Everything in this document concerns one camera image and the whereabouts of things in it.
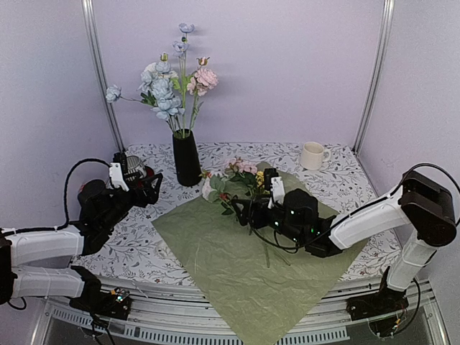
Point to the aluminium frame post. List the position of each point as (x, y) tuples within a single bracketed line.
[(379, 61), (95, 50)]

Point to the small blue flower stem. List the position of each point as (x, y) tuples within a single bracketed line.
[(181, 48)]

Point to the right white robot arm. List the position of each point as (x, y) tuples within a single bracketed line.
[(416, 200)]

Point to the green and peach wrapping paper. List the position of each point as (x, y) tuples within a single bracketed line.
[(260, 294)]

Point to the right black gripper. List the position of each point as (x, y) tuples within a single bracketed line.
[(259, 205)]

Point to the white rose stem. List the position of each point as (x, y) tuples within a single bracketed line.
[(158, 91)]

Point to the pink rose stem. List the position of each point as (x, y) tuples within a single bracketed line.
[(201, 82)]

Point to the red round coaster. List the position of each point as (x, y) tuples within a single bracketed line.
[(145, 181)]

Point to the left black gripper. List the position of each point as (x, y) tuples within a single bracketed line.
[(154, 194)]

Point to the right aluminium frame post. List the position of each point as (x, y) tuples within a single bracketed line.
[(379, 61)]

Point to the black cylindrical vase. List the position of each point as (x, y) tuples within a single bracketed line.
[(187, 165)]

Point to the deep pink peony stem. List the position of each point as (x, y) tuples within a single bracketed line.
[(242, 172)]

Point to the left aluminium frame post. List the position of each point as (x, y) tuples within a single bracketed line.
[(95, 50)]

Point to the cream ceramic mug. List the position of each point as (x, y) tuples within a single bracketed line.
[(313, 155)]

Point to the striped black white cup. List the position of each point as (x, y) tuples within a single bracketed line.
[(135, 168)]

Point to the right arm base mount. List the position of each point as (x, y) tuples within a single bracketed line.
[(379, 303)]

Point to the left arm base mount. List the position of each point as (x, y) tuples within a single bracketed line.
[(114, 304)]

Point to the pale pink peony stem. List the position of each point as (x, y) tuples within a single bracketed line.
[(215, 190)]

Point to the yellow daisy sprig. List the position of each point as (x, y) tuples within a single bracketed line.
[(258, 186)]

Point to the aluminium front rail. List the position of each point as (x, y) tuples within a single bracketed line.
[(172, 314)]

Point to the light blue hydrangea stem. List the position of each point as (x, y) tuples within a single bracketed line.
[(114, 93)]

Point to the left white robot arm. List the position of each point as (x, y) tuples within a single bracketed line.
[(21, 250)]

